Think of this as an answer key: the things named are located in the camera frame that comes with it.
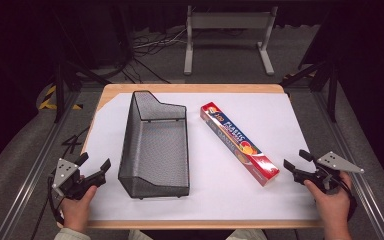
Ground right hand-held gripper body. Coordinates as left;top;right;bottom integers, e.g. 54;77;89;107
293;150;365;195

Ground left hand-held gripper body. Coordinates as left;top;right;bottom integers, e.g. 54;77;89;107
50;158;107;201

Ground person's left hand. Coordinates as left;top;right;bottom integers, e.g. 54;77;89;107
59;175;98;234

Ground person's right hand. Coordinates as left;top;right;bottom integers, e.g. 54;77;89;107
303;171;353;231

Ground person's left sleeve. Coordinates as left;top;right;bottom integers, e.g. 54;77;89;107
53;227;92;240

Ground red plastic wrap box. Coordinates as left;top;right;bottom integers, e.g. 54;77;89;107
199;101;281;187

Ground black tripod stand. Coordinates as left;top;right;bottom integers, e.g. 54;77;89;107
52;13;113;124
279;59;339;123

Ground white paper sheet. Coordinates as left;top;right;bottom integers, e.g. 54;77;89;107
79;92;320;222

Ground grey metal stand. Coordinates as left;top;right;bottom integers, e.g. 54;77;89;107
183;5;279;77

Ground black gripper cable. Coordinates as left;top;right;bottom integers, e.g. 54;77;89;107
29;174;66;240
326;173;359;222

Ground aluminium rail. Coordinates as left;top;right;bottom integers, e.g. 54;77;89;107
0;91;81;240
313;91;384;240

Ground black wire mesh basket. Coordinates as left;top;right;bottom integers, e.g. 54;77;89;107
117;90;191;200

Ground black cable bundle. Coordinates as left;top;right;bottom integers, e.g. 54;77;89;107
119;28;189;84

